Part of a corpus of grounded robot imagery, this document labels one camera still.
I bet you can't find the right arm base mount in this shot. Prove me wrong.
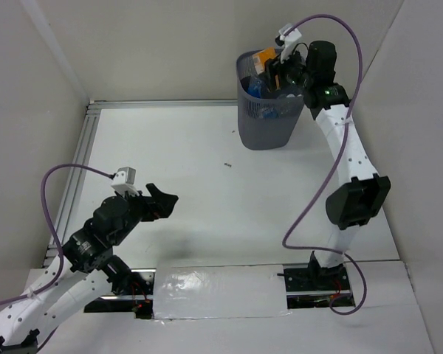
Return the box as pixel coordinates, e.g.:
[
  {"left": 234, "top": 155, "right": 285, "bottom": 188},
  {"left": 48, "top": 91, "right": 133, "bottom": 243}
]
[{"left": 277, "top": 252, "right": 355, "bottom": 310}]

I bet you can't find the Aquafina blue label bottle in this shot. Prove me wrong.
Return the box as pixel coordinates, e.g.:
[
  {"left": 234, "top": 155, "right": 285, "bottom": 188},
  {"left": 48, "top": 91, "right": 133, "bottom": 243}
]
[{"left": 258, "top": 106, "right": 280, "bottom": 119}]

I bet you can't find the orange juice bottle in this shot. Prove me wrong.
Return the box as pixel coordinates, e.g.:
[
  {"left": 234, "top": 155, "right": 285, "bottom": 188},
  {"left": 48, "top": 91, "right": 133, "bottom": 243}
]
[{"left": 252, "top": 47, "right": 279, "bottom": 86}]

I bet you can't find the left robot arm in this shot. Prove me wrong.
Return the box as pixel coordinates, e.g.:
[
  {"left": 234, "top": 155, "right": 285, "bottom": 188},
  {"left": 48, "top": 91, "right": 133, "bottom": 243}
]
[{"left": 0, "top": 184, "right": 179, "bottom": 353}]

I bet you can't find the grey mesh waste bin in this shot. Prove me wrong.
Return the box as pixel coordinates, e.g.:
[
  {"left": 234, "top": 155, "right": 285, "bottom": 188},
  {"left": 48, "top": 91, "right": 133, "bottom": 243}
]
[{"left": 236, "top": 51, "right": 302, "bottom": 150}]

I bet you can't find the blue cap water bottle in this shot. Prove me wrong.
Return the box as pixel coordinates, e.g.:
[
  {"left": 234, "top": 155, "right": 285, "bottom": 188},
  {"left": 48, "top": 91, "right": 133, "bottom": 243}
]
[{"left": 243, "top": 75, "right": 266, "bottom": 99}]

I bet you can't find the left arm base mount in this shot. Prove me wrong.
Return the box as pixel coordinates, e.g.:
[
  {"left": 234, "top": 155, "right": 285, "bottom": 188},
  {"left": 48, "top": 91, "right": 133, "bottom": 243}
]
[{"left": 83, "top": 268, "right": 156, "bottom": 320}]

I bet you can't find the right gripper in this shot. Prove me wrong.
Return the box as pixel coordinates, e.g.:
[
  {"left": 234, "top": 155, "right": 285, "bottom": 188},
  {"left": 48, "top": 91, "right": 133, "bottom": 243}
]
[{"left": 258, "top": 44, "right": 313, "bottom": 93}]

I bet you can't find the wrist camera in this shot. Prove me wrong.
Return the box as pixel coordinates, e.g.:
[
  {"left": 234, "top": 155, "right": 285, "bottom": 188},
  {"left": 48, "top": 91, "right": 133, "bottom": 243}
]
[
  {"left": 275, "top": 23, "right": 302, "bottom": 63},
  {"left": 111, "top": 167, "right": 138, "bottom": 196}
]

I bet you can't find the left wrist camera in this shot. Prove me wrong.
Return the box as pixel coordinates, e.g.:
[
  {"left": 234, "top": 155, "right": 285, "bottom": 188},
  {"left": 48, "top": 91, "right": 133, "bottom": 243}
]
[{"left": 111, "top": 167, "right": 138, "bottom": 196}]

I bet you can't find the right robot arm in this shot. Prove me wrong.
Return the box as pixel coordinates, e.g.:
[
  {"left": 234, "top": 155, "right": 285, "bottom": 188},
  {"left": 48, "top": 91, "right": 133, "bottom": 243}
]
[{"left": 302, "top": 41, "right": 391, "bottom": 289}]

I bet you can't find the green label water bottle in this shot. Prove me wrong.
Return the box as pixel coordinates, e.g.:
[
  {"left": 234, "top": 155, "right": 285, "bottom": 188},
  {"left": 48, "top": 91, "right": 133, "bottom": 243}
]
[{"left": 276, "top": 94, "right": 303, "bottom": 118}]

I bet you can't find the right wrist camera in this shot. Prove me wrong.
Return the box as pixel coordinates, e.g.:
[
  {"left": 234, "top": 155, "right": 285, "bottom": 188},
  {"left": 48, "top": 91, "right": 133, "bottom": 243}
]
[{"left": 275, "top": 23, "right": 302, "bottom": 63}]

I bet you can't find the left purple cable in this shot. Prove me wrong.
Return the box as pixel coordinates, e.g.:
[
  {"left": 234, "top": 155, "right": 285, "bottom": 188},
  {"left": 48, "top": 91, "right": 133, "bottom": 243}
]
[{"left": 0, "top": 164, "right": 115, "bottom": 351}]

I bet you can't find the aluminium frame rail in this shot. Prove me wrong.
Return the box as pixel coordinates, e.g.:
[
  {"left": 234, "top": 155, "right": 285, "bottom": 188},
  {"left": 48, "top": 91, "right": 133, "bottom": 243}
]
[{"left": 40, "top": 98, "right": 351, "bottom": 270}]

